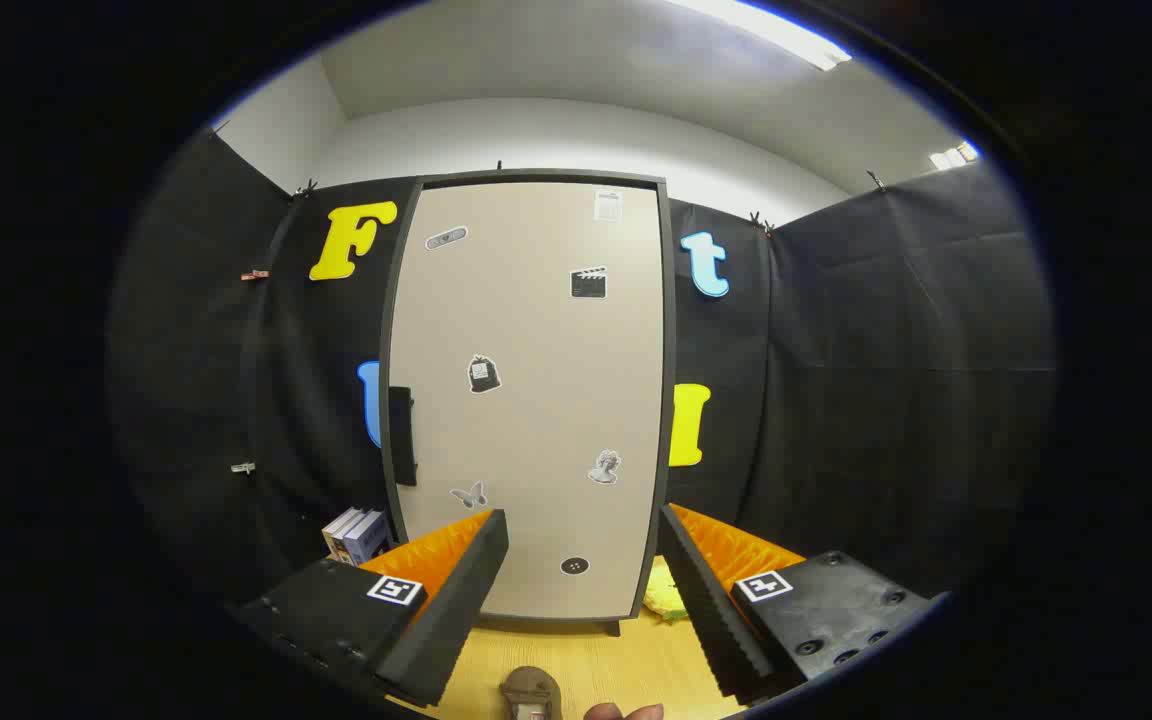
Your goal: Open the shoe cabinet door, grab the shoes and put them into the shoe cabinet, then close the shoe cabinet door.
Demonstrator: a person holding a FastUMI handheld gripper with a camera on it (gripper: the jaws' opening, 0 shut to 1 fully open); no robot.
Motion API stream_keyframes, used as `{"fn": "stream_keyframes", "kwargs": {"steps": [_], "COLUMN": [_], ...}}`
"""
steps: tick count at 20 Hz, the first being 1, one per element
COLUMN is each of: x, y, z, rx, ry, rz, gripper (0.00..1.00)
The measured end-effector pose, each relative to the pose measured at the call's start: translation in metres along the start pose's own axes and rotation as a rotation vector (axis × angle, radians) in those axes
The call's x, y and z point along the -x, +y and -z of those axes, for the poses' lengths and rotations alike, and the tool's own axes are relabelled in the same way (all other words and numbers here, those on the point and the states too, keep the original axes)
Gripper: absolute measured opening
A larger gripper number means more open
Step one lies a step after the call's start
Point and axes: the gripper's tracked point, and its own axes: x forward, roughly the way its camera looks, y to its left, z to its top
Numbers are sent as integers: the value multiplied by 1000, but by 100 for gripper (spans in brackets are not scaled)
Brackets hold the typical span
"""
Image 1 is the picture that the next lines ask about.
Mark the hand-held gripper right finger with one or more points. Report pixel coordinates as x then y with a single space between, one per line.
711 610

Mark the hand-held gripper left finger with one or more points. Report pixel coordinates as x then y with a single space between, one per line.
461 600

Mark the brown fuzzy shoe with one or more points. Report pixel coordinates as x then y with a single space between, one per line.
531 690

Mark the grey shoe cabinet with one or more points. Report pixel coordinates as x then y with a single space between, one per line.
669 400

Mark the yellow plush toy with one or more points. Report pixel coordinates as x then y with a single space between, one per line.
664 600

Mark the blue book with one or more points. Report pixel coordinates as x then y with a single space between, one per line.
370 538

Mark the white book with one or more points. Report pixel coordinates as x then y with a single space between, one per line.
336 530

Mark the black backdrop cloth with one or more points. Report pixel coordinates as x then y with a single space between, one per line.
886 350

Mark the small ceiling light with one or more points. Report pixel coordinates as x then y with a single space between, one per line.
951 157

